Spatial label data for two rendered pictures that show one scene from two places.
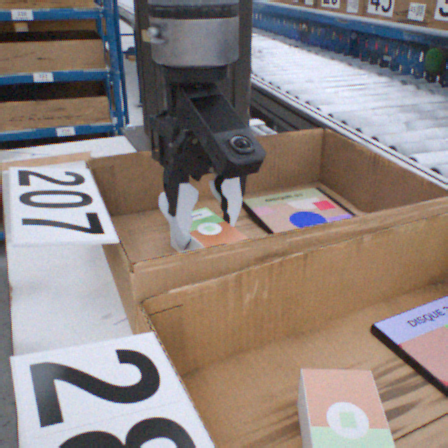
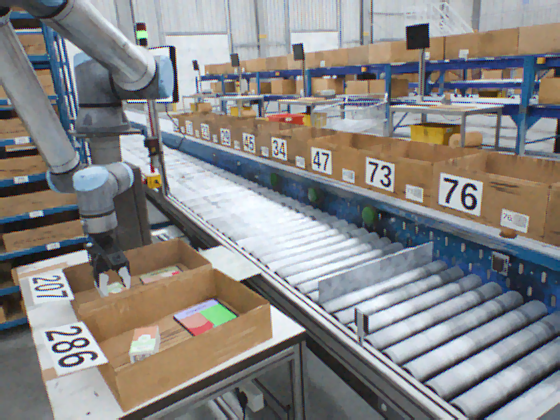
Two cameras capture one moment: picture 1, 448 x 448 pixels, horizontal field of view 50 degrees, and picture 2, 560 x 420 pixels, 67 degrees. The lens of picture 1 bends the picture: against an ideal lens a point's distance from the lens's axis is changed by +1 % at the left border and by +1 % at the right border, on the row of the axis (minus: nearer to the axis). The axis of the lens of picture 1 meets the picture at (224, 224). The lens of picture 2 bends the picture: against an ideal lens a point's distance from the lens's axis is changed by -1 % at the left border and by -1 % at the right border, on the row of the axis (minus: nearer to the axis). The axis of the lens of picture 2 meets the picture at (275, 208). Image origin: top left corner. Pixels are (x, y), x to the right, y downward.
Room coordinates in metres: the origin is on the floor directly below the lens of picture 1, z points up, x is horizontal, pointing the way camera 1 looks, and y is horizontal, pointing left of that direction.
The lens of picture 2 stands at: (-0.69, -0.26, 1.38)
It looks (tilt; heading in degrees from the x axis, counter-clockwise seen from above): 18 degrees down; 350
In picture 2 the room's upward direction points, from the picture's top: 4 degrees counter-clockwise
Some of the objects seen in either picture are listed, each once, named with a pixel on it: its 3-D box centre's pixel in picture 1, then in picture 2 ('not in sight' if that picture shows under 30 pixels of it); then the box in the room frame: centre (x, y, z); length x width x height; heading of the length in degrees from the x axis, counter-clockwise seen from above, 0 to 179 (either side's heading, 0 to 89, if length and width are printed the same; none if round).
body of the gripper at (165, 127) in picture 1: (193, 118); (103, 248); (0.53, 0.03, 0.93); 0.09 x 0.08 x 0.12; 33
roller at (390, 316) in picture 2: not in sight; (419, 305); (0.29, -0.83, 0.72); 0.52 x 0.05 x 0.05; 108
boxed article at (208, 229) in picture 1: (208, 244); (117, 297); (0.51, 0.02, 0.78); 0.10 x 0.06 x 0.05; 33
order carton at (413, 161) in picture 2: not in sight; (418, 170); (0.85, -1.12, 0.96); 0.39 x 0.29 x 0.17; 18
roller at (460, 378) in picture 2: not in sight; (504, 353); (0.04, -0.91, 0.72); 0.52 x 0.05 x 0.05; 108
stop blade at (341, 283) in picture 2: not in sight; (379, 272); (0.44, -0.78, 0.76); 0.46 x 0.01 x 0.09; 108
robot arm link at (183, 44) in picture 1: (192, 41); (98, 222); (0.52, 0.03, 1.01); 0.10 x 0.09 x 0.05; 123
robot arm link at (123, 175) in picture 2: not in sight; (109, 179); (0.64, 0.00, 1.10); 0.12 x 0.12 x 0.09; 72
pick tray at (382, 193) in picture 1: (254, 211); (138, 280); (0.55, -0.04, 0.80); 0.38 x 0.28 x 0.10; 112
